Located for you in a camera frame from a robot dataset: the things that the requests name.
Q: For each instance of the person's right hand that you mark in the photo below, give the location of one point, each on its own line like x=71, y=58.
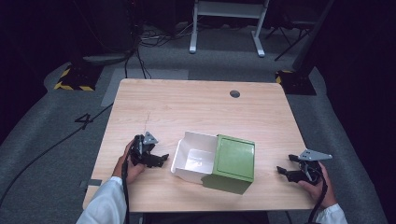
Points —
x=323, y=191

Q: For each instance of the black yellow striped stand base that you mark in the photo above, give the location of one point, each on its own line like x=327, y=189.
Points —
x=79, y=79
x=295, y=82

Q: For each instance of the white metal stand frame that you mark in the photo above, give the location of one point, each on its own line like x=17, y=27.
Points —
x=229, y=9

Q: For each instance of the person's left hand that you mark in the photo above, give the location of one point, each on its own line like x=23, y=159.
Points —
x=130, y=172

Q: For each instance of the black folding stand legs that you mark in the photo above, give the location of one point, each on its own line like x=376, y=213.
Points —
x=289, y=35

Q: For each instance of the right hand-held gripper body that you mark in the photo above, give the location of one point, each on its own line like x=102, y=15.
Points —
x=311, y=174

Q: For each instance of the grey tape strip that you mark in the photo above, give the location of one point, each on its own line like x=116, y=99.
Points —
x=94, y=182

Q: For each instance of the green drawer box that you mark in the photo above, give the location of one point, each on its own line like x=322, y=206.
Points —
x=235, y=160

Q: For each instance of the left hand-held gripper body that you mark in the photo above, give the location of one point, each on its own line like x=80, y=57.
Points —
x=140, y=152

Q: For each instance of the white plastic drawer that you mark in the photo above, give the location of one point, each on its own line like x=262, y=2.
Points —
x=194, y=155

